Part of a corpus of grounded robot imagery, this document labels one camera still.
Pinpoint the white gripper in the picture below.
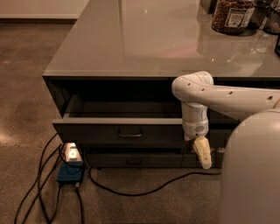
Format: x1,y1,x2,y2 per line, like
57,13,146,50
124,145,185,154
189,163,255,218
182,118,212,169

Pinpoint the grey drawer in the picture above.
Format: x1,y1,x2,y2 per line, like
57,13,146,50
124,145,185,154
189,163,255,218
85,153,183,168
182,151,226,169
53,95,185,149
208,129,232,149

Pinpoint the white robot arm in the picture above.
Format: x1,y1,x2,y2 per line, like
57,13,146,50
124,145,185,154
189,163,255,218
171,72,280,224

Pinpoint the grey drawer cabinet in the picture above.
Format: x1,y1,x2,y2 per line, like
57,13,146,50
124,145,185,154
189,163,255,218
43,0,279,167

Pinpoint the dark object table edge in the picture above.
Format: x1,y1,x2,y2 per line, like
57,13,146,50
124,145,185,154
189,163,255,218
274,34,280,57

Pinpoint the white device on blue box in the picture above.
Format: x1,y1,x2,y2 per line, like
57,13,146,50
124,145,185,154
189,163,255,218
64,143,82,162

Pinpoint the glass jar of nuts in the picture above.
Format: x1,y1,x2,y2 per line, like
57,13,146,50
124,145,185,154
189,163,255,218
212,0,255,35

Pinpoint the blue box on floor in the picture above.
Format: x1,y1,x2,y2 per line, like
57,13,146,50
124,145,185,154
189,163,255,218
57,161,84,184

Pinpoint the clear glass jar right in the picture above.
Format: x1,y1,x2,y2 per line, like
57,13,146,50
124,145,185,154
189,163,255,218
263,6,280,35

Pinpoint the dark glass jar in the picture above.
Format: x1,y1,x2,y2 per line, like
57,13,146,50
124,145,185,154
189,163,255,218
248,0,270,30

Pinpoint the black floor cable right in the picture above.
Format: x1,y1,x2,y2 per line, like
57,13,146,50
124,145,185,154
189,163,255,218
87,166,222,197

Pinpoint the black floor cable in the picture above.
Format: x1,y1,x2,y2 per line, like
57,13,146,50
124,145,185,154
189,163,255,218
87,166,222,197
13,132,86,224

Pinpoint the black floor cable left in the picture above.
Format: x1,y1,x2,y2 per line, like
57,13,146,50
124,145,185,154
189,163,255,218
13,132,86,224

